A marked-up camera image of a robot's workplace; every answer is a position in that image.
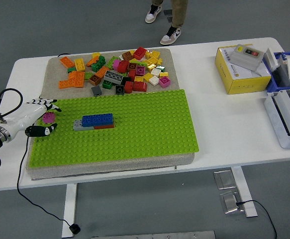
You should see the white table leg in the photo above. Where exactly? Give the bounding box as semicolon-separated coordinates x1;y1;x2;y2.
230;166;259;218
61;183;78;239

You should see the blue toy brick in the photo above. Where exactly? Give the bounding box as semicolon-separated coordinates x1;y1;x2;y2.
82;113;114;127

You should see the grey-brown foam mat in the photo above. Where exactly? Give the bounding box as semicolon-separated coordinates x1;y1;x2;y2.
25;48;195;180

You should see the grey plastic device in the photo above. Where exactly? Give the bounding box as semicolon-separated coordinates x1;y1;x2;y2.
276;53;290;87

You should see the white plastic panel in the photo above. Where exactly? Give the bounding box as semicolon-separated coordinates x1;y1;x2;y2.
263;47;280;73

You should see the magenta toy brick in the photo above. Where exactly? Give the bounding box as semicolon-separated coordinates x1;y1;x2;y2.
42;112;56;124
158;76;172;89
135;65;147;77

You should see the white table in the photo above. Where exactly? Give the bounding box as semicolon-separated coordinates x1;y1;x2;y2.
0;37;290;192

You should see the black floor cable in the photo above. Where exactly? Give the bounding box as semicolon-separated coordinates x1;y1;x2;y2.
235;200;278;239

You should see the black plug with cord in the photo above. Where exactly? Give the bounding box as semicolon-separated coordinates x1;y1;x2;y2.
16;135;82;235

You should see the blue plastic bin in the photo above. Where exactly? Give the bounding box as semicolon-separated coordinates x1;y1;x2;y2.
263;51;290;94

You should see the green studded baseplate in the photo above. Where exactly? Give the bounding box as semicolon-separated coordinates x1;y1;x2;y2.
28;89;200;168

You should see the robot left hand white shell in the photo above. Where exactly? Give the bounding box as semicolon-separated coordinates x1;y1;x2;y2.
3;99;62;140

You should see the metal floor plate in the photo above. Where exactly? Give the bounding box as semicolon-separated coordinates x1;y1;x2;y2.
213;170;235;190
219;191;242;214

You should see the yellow cardboard box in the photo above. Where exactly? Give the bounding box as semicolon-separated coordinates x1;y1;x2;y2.
214;45;272;95

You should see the grey long toy brick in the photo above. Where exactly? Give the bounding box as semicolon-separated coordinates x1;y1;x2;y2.
103;70;124;85

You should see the light grey flat brick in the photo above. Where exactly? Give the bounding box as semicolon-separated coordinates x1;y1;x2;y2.
73;119;95;132

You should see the grey push-button switch box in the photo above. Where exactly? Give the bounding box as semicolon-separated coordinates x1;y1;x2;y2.
230;44;264;72

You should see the white electrical enclosure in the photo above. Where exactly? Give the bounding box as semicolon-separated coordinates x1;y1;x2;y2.
263;88;290;149

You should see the long metal floor strip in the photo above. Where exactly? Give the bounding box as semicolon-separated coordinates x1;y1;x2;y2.
91;231;216;239

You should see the orange flat toy brick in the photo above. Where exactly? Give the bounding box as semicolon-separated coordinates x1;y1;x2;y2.
58;79;76;90

